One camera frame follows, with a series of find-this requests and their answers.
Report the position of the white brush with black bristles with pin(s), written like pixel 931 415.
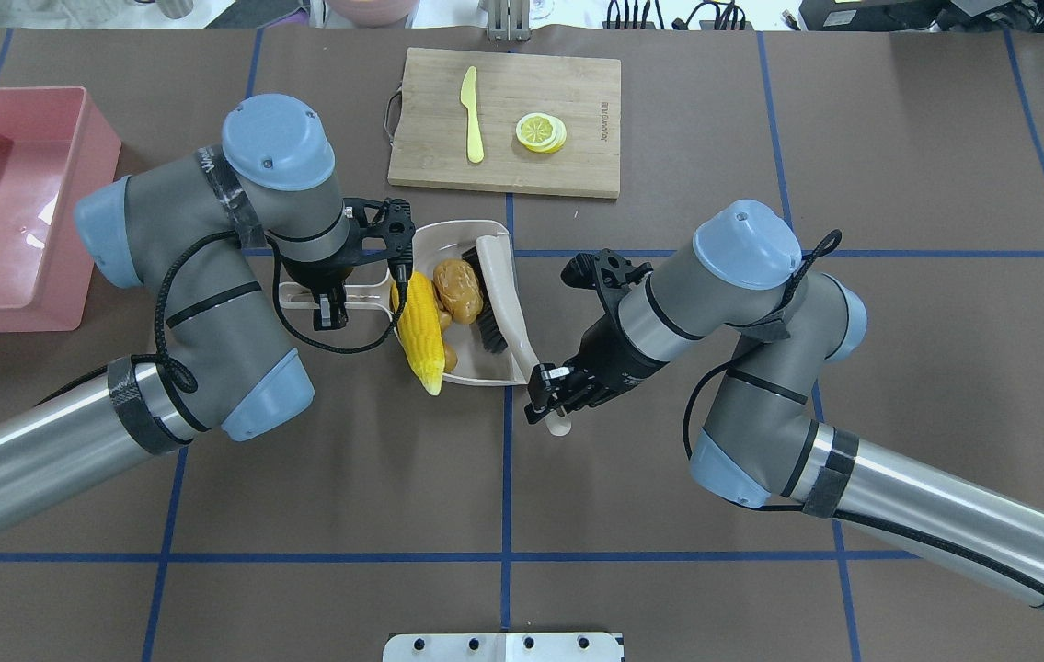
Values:
pixel 499 330

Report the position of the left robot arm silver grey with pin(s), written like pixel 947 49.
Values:
pixel 224 355

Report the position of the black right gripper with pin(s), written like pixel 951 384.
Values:
pixel 611 353

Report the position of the aluminium frame post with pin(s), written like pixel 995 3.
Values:
pixel 508 20

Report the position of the yellow lemon slices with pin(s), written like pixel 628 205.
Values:
pixel 541 133

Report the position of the brown toy ginger root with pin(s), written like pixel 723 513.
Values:
pixel 448 354

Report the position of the pink bowl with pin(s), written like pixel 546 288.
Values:
pixel 374 13

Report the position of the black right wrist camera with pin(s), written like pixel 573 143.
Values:
pixel 603 271

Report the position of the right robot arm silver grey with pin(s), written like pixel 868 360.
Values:
pixel 899 397

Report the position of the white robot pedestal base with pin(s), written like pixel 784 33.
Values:
pixel 548 646

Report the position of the yellow plastic knife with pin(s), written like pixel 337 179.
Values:
pixel 468 96

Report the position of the brown toy potato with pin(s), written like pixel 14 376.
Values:
pixel 458 288

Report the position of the pink plastic bin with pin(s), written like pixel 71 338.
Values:
pixel 55 148

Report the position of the yellow toy corn cob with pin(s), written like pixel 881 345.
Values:
pixel 420 334

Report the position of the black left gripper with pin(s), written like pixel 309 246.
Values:
pixel 317 275

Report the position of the bamboo cutting board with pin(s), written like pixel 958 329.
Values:
pixel 428 147

